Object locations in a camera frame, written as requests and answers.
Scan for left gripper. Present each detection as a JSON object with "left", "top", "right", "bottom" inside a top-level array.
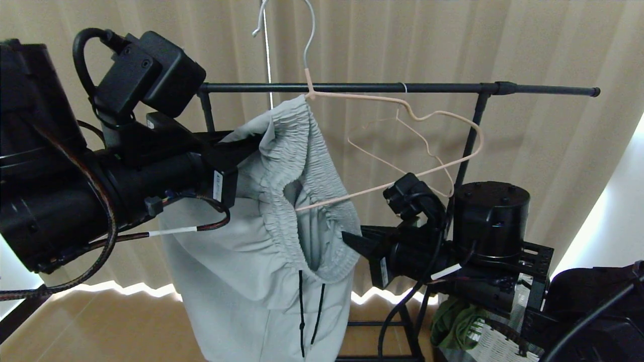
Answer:
[{"left": 0, "top": 132, "right": 263, "bottom": 275}]

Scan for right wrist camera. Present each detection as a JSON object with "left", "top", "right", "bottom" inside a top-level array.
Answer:
[{"left": 383, "top": 172, "right": 448, "bottom": 229}]

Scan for black cable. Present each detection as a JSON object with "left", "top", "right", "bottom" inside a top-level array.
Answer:
[
  {"left": 377, "top": 201, "right": 644, "bottom": 362},
  {"left": 72, "top": 28, "right": 126, "bottom": 101}
]

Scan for pale grey shorts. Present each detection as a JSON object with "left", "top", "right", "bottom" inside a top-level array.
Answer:
[{"left": 158, "top": 95, "right": 363, "bottom": 362}]

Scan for green printed garment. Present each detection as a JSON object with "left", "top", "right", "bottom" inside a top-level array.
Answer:
[{"left": 430, "top": 297, "right": 489, "bottom": 351}]

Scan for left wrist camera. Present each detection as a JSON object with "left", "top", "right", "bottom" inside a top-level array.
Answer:
[{"left": 93, "top": 30, "right": 207, "bottom": 156}]

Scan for pink clothes hanger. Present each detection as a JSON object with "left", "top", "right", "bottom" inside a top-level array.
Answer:
[
  {"left": 347, "top": 82, "right": 456, "bottom": 199},
  {"left": 252, "top": 0, "right": 485, "bottom": 212}
]

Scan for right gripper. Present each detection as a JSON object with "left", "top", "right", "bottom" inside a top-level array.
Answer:
[{"left": 370, "top": 236, "right": 519, "bottom": 312}]

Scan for white laundry basket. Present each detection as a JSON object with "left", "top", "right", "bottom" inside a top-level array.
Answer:
[{"left": 438, "top": 274, "right": 544, "bottom": 362}]

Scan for beige curtain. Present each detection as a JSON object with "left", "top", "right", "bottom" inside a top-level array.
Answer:
[{"left": 0, "top": 0, "right": 644, "bottom": 307}]

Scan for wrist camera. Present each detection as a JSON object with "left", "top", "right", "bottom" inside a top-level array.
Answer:
[
  {"left": 383, "top": 172, "right": 448, "bottom": 229},
  {"left": 93, "top": 30, "right": 207, "bottom": 156}
]

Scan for black clothes rack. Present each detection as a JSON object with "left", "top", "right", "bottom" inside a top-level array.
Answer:
[{"left": 198, "top": 80, "right": 601, "bottom": 362}]

